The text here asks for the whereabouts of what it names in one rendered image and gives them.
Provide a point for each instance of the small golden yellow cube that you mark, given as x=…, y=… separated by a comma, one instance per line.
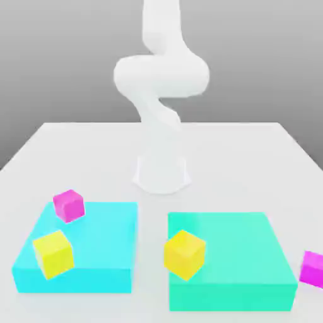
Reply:
x=184, y=253

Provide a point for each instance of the small magenta cube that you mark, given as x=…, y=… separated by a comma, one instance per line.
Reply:
x=313, y=270

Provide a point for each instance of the large turquoise green box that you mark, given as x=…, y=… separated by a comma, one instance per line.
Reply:
x=239, y=252

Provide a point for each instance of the small lemon yellow cube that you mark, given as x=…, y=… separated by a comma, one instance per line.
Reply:
x=53, y=253

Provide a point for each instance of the large cyan box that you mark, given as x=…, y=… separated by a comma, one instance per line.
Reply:
x=106, y=242

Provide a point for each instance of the small pink cube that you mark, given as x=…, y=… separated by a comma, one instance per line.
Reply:
x=68, y=205

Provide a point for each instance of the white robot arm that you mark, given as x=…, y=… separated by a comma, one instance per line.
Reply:
x=161, y=75

